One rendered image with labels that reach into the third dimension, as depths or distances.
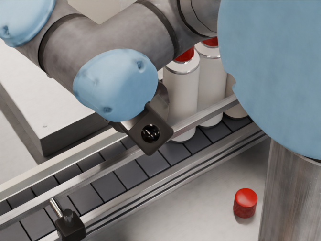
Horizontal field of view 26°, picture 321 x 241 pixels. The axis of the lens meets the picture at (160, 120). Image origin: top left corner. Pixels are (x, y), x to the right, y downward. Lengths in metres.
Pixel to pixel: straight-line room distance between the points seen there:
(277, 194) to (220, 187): 0.59
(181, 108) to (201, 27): 0.30
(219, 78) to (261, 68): 0.63
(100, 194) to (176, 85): 0.20
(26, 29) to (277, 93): 0.41
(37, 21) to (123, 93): 0.12
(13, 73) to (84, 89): 0.50
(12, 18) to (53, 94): 0.41
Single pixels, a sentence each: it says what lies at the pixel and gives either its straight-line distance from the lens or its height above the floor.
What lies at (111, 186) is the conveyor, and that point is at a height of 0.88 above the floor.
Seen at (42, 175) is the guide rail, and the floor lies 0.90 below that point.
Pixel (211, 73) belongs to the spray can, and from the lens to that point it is 0.99.
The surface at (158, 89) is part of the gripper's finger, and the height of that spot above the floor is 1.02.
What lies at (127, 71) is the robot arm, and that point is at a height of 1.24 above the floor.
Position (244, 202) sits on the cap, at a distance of 1.03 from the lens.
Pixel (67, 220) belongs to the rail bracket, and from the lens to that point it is 0.87.
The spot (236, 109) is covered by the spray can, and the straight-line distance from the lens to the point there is 1.08.
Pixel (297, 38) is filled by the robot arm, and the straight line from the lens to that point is 0.34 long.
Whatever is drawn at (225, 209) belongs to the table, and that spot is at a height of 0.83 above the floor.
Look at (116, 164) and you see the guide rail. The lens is 0.95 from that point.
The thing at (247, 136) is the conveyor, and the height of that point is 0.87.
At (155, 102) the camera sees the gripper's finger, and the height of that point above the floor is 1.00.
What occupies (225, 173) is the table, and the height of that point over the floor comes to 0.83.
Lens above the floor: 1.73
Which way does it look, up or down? 51 degrees down
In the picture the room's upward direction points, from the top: straight up
